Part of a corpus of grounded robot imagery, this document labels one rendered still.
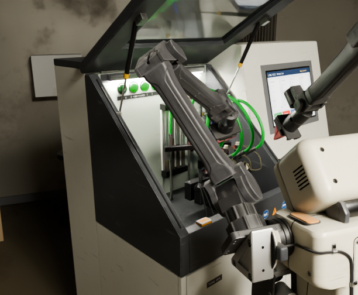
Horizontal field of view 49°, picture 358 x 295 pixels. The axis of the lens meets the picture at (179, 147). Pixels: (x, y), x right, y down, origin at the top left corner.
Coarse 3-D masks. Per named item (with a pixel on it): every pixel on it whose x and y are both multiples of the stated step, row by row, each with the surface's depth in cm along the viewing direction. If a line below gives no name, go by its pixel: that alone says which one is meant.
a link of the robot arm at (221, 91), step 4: (220, 92) 135; (224, 92) 137; (224, 96) 136; (228, 100) 128; (228, 104) 127; (232, 104) 130; (232, 108) 128; (232, 112) 131; (208, 116) 129; (212, 120) 130; (220, 120) 132
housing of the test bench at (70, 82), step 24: (72, 72) 166; (72, 96) 170; (72, 120) 175; (72, 144) 180; (72, 168) 185; (72, 192) 190; (72, 216) 196; (72, 240) 202; (96, 240) 181; (96, 264) 186; (96, 288) 191
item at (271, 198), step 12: (276, 192) 167; (264, 204) 161; (276, 204) 167; (216, 216) 146; (192, 228) 137; (204, 228) 138; (216, 228) 143; (192, 240) 135; (204, 240) 140; (216, 240) 144; (192, 252) 137; (204, 252) 141; (216, 252) 146; (192, 264) 138; (204, 264) 142
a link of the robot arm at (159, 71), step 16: (160, 48) 90; (144, 64) 89; (160, 64) 88; (160, 80) 89; (176, 80) 91; (160, 96) 90; (176, 96) 89; (176, 112) 90; (192, 112) 89; (192, 128) 89; (192, 144) 90; (208, 144) 89; (208, 160) 90; (224, 160) 90; (224, 176) 90; (240, 176) 90; (208, 192) 93; (240, 192) 89; (256, 192) 89
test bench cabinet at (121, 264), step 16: (112, 240) 168; (112, 256) 171; (128, 256) 161; (144, 256) 151; (112, 272) 174; (128, 272) 163; (144, 272) 153; (160, 272) 145; (112, 288) 178; (128, 288) 166; (144, 288) 156; (160, 288) 147; (176, 288) 139
